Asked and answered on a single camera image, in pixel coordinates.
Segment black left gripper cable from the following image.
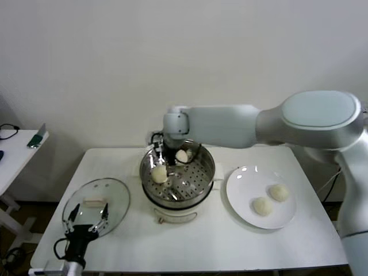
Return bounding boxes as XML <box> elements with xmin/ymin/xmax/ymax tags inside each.
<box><xmin>53</xmin><ymin>237</ymin><xmax>70</xmax><ymax>259</ymax></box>

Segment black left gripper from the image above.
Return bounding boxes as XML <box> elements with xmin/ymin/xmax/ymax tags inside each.
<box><xmin>63</xmin><ymin>202</ymin><xmax>109</xmax><ymax>261</ymax></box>

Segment white round plate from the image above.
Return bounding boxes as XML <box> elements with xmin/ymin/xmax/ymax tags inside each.
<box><xmin>225</xmin><ymin>165</ymin><xmax>297</xmax><ymax>230</ymax></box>

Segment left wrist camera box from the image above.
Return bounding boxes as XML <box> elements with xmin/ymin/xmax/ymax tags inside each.
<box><xmin>28</xmin><ymin>260</ymin><xmax>70</xmax><ymax>276</ymax></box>

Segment tangled floor cables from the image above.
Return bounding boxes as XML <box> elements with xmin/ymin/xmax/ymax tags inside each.
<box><xmin>0</xmin><ymin>247</ymin><xmax>26</xmax><ymax>273</ymax></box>

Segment white side table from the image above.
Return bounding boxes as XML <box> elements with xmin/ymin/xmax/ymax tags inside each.
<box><xmin>0</xmin><ymin>129</ymin><xmax>51</xmax><ymax>251</ymax></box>

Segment perforated steel steamer basket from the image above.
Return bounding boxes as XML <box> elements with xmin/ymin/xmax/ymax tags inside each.
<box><xmin>131</xmin><ymin>140</ymin><xmax>224</xmax><ymax>205</ymax></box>

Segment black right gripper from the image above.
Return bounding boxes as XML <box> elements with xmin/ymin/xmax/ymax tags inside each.
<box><xmin>156</xmin><ymin>140</ymin><xmax>178</xmax><ymax>177</ymax></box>

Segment green handled scraper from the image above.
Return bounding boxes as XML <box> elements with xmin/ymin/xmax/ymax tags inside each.
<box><xmin>28</xmin><ymin>123</ymin><xmax>48</xmax><ymax>150</ymax></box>

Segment white electric cooking pot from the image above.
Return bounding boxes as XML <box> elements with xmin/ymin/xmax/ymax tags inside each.
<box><xmin>142</xmin><ymin>179</ymin><xmax>223</xmax><ymax>225</ymax></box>

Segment glass lid with white handle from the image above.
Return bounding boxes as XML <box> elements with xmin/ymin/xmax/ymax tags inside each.
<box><xmin>62</xmin><ymin>177</ymin><xmax>131</xmax><ymax>238</ymax></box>

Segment black cable on side table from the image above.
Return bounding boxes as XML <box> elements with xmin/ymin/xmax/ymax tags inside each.
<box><xmin>0</xmin><ymin>123</ymin><xmax>21</xmax><ymax>141</ymax></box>

